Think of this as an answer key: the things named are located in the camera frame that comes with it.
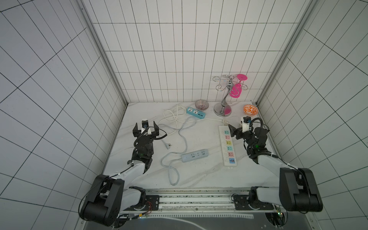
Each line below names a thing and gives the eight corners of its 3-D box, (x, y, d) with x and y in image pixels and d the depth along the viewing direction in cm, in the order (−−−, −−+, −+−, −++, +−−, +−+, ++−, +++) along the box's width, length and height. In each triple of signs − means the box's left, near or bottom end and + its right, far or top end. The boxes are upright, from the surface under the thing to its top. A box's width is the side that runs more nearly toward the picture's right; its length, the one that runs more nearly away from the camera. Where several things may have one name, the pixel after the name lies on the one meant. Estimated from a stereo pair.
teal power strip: (184, 112, 114) (184, 111, 113) (187, 108, 118) (187, 106, 116) (203, 119, 110) (203, 117, 108) (206, 114, 113) (206, 113, 111)
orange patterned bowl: (245, 116, 113) (247, 113, 110) (242, 107, 119) (243, 104, 116) (257, 116, 113) (259, 113, 110) (253, 107, 119) (255, 104, 116)
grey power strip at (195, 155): (182, 162, 89) (182, 160, 87) (181, 156, 92) (180, 154, 89) (208, 156, 92) (209, 154, 89) (206, 150, 94) (207, 148, 92)
